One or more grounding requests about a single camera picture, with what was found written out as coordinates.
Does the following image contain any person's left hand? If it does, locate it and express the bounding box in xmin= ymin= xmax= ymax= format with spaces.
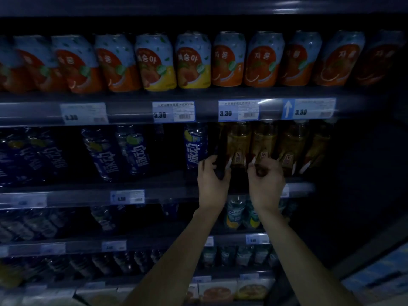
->
xmin=197 ymin=155 xmax=232 ymax=213

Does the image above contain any blue label drink bottle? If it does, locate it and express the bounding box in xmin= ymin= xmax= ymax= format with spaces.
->
xmin=183 ymin=123 xmax=210 ymax=171
xmin=115 ymin=126 xmax=151 ymax=177
xmin=80 ymin=127 xmax=122 ymax=183
xmin=28 ymin=128 xmax=69 ymax=185
xmin=0 ymin=129 xmax=34 ymax=187

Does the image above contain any blue arrow shelf tag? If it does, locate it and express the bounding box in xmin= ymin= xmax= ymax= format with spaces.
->
xmin=281 ymin=99 xmax=294 ymax=120

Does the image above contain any person's right forearm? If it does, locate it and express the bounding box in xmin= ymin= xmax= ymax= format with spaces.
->
xmin=258 ymin=210 xmax=363 ymax=306

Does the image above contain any clear bottle with label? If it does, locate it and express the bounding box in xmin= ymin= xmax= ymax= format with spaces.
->
xmin=90 ymin=205 xmax=117 ymax=232

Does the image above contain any dark metal shelf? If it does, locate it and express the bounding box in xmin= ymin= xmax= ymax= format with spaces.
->
xmin=0 ymin=179 xmax=317 ymax=210
xmin=0 ymin=87 xmax=392 ymax=128
xmin=19 ymin=271 xmax=276 ymax=292
xmin=0 ymin=231 xmax=271 ymax=258

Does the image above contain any row of dark small bottles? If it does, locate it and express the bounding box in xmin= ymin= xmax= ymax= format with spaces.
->
xmin=0 ymin=249 xmax=164 ymax=285

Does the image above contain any box with yellow picture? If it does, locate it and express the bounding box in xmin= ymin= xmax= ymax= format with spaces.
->
xmin=236 ymin=278 xmax=276 ymax=300

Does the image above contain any amber tea bottle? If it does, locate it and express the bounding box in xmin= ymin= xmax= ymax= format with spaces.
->
xmin=251 ymin=122 xmax=278 ymax=166
xmin=226 ymin=122 xmax=253 ymax=167
xmin=277 ymin=122 xmax=309 ymax=176
xmin=299 ymin=122 xmax=333 ymax=175

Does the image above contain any row of white packets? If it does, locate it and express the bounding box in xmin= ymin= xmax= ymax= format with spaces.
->
xmin=0 ymin=285 xmax=136 ymax=306

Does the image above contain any white price tag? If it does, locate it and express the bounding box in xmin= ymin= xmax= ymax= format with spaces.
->
xmin=218 ymin=99 xmax=261 ymax=122
xmin=110 ymin=190 xmax=146 ymax=205
xmin=293 ymin=98 xmax=337 ymax=119
xmin=60 ymin=103 xmax=109 ymax=125
xmin=152 ymin=101 xmax=196 ymax=123

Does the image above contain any row of clear water bottles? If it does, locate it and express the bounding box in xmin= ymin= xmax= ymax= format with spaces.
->
xmin=0 ymin=208 xmax=69 ymax=244

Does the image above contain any dark drink bottle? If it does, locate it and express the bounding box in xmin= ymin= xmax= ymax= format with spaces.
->
xmin=213 ymin=123 xmax=229 ymax=180

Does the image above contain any yellow peach drink can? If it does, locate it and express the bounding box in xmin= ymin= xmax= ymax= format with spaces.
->
xmin=134 ymin=33 xmax=177 ymax=92
xmin=174 ymin=32 xmax=212 ymax=90

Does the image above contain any box with orange picture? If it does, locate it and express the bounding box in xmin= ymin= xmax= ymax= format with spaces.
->
xmin=198 ymin=280 xmax=238 ymax=305

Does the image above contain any person's right hand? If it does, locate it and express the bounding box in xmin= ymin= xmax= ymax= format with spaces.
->
xmin=247 ymin=156 xmax=286 ymax=213

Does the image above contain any row of orange drink cans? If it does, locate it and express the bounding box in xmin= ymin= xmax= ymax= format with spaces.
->
xmin=0 ymin=30 xmax=405 ymax=94

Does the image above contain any dark shelf unit top panel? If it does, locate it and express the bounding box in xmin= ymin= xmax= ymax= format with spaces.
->
xmin=0 ymin=0 xmax=408 ymax=19

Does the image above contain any blue and white display bin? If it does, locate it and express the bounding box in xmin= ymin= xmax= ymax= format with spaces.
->
xmin=340 ymin=241 xmax=408 ymax=306

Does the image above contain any person's left forearm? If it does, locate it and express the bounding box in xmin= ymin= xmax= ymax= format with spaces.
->
xmin=123 ymin=207 xmax=231 ymax=306

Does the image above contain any small pale capped bottle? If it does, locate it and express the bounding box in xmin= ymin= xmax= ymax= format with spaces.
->
xmin=219 ymin=246 xmax=237 ymax=268
xmin=253 ymin=245 xmax=271 ymax=267
xmin=236 ymin=246 xmax=254 ymax=268
xmin=201 ymin=247 xmax=218 ymax=269

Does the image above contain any green yellow label bottle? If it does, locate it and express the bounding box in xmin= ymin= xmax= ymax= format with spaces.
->
xmin=226 ymin=196 xmax=247 ymax=230
xmin=245 ymin=201 xmax=262 ymax=230

